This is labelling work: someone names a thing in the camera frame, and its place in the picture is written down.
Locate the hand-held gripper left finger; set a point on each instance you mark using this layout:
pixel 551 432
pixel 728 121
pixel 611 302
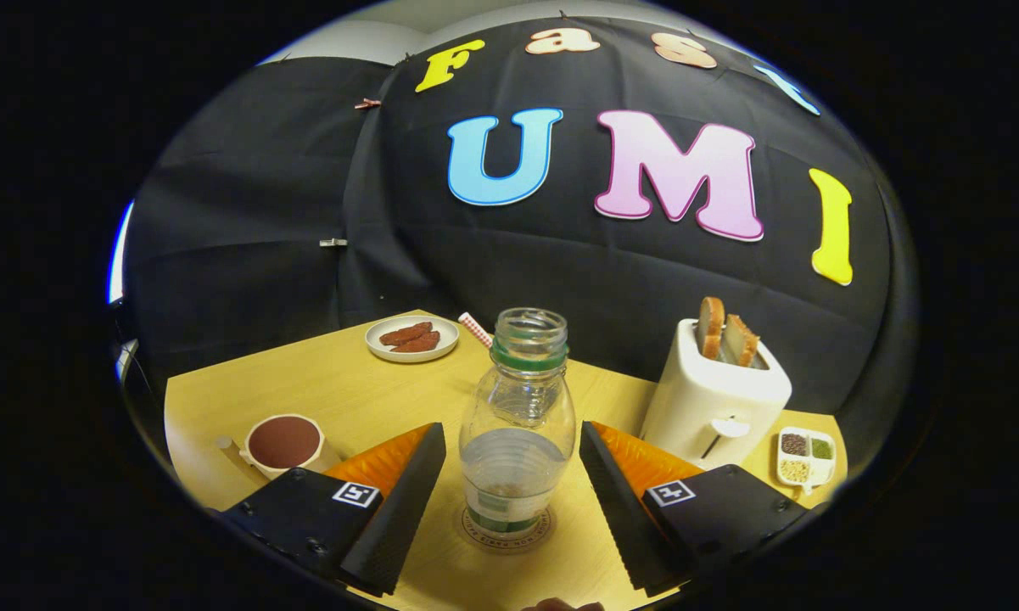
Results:
pixel 399 509

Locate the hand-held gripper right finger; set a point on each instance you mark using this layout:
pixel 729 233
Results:
pixel 619 509

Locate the clear plastic juice bottle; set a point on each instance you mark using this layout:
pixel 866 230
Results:
pixel 517 458

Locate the round cork coaster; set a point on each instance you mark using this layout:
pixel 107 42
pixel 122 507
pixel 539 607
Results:
pixel 509 547

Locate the wooden table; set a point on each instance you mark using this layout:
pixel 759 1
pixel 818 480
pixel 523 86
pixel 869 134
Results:
pixel 373 390

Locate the white toaster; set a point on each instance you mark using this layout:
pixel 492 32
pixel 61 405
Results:
pixel 696 399

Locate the small white plate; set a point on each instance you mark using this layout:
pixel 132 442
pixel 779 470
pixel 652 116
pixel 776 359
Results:
pixel 375 346

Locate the red sausage piece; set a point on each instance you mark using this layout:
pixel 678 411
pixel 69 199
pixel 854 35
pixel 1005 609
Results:
pixel 405 333
pixel 420 343

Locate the white divided grain dish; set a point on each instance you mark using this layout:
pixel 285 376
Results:
pixel 806 458

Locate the red striped straw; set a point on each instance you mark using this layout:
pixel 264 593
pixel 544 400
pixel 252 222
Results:
pixel 475 329

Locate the toast slice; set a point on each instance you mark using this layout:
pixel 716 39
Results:
pixel 741 341
pixel 711 327

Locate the black backdrop cloth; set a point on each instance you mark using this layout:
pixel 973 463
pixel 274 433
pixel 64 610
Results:
pixel 263 212

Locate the orange cloth clip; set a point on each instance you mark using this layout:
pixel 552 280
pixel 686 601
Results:
pixel 368 103

